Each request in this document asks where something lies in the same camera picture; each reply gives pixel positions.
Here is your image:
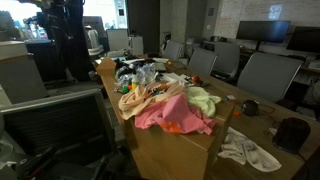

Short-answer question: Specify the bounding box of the black cylinder speaker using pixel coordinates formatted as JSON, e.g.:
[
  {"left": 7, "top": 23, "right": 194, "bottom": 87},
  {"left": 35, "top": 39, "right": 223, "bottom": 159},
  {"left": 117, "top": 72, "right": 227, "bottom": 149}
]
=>
[{"left": 272, "top": 116, "right": 312, "bottom": 155}]

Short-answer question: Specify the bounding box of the black camera on stand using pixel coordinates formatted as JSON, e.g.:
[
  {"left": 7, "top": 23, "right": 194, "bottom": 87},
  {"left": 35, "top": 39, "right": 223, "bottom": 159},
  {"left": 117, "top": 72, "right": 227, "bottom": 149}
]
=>
[{"left": 22, "top": 13, "right": 46, "bottom": 28}]

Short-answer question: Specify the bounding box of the grey office chair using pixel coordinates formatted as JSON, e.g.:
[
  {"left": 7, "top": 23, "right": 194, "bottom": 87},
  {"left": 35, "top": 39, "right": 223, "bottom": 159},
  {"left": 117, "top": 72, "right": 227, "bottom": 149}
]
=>
[
  {"left": 212, "top": 41, "right": 241, "bottom": 80},
  {"left": 236, "top": 51, "right": 305, "bottom": 103},
  {"left": 187, "top": 47, "right": 218, "bottom": 77},
  {"left": 0, "top": 87, "right": 116, "bottom": 180},
  {"left": 162, "top": 39, "right": 185, "bottom": 62}
]

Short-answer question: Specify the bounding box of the white grey rag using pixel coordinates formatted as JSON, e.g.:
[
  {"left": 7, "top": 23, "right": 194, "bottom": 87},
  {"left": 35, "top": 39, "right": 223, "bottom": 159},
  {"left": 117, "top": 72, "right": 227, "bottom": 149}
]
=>
[{"left": 217, "top": 126, "right": 283, "bottom": 174}]

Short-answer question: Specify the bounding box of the stack of white papers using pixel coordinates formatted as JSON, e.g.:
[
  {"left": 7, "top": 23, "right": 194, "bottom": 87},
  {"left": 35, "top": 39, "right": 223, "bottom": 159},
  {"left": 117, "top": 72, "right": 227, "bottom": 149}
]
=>
[{"left": 161, "top": 72, "right": 190, "bottom": 85}]

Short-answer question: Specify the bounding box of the light green cloth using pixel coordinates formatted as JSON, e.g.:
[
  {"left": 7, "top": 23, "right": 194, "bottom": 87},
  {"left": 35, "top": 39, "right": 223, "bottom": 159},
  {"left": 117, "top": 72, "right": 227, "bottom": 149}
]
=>
[{"left": 185, "top": 85, "right": 223, "bottom": 119}]

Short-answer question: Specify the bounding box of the dark potted plant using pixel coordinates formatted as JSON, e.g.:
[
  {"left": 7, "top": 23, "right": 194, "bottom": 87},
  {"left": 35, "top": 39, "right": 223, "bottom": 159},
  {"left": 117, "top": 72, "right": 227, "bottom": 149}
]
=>
[{"left": 0, "top": 9, "right": 21, "bottom": 40}]

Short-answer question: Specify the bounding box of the large cardboard box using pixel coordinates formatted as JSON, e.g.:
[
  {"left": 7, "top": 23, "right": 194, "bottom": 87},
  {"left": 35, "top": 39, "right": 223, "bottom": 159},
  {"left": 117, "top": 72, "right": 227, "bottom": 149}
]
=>
[{"left": 122, "top": 93, "right": 236, "bottom": 180}]

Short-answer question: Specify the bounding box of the white rounded appliance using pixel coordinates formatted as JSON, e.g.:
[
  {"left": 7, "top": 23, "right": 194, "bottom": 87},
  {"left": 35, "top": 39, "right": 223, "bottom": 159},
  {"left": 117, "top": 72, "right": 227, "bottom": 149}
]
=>
[{"left": 85, "top": 28, "right": 105, "bottom": 57}]

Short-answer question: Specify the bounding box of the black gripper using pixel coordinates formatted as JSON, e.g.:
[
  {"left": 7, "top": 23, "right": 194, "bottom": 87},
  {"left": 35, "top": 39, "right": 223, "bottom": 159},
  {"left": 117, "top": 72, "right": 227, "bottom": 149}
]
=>
[{"left": 63, "top": 34, "right": 91, "bottom": 82}]

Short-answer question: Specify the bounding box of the grey white bag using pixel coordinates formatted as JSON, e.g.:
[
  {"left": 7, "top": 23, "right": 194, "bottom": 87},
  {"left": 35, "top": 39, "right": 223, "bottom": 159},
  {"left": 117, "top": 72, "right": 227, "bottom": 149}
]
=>
[{"left": 302, "top": 78, "right": 320, "bottom": 108}]

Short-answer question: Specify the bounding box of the black computer monitor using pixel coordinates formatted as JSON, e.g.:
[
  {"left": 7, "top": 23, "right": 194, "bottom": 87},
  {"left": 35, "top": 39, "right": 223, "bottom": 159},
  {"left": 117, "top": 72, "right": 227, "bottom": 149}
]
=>
[
  {"left": 235, "top": 20, "right": 292, "bottom": 52},
  {"left": 286, "top": 26, "right": 320, "bottom": 54}
]

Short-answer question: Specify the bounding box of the yellow bottle white cap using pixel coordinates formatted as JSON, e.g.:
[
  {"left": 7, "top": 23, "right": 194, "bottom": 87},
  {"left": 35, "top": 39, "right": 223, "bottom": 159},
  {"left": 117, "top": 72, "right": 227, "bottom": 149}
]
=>
[{"left": 131, "top": 73, "right": 140, "bottom": 92}]

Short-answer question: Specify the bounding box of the grey beige cabinet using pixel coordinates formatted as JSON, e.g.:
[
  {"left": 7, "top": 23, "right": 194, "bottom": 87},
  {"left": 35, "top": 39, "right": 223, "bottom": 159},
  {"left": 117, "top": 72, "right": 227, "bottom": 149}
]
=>
[{"left": 0, "top": 40, "right": 48, "bottom": 105}]

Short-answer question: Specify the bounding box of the white cabinet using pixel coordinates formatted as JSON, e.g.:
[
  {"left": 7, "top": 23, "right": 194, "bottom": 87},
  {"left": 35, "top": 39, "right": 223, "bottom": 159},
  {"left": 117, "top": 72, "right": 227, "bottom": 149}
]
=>
[{"left": 106, "top": 28, "right": 130, "bottom": 52}]

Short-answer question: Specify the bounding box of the black round speaker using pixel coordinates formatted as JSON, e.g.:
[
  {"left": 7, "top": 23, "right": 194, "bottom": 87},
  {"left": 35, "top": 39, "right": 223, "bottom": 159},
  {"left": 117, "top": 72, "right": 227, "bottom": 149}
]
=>
[{"left": 241, "top": 99, "right": 260, "bottom": 117}]

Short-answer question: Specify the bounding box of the clear plastic bag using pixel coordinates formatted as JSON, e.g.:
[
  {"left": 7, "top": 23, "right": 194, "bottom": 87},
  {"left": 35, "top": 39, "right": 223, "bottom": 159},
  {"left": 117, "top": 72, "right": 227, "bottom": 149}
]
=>
[{"left": 114, "top": 62, "right": 160, "bottom": 88}]

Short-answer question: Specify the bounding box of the light pink cloth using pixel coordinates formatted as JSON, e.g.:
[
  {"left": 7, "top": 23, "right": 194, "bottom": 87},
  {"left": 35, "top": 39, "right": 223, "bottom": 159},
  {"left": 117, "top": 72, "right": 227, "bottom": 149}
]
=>
[{"left": 117, "top": 80, "right": 186, "bottom": 121}]

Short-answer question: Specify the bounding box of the small white box unit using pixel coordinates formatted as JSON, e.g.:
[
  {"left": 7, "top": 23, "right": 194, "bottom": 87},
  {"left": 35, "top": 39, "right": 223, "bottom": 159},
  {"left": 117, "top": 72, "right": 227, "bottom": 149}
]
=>
[{"left": 128, "top": 35, "right": 145, "bottom": 56}]

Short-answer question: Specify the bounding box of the hot pink cloth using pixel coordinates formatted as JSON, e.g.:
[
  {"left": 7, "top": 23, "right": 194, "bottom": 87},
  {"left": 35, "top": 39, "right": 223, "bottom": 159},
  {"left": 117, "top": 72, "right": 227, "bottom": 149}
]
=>
[{"left": 134, "top": 92, "right": 217, "bottom": 136}]

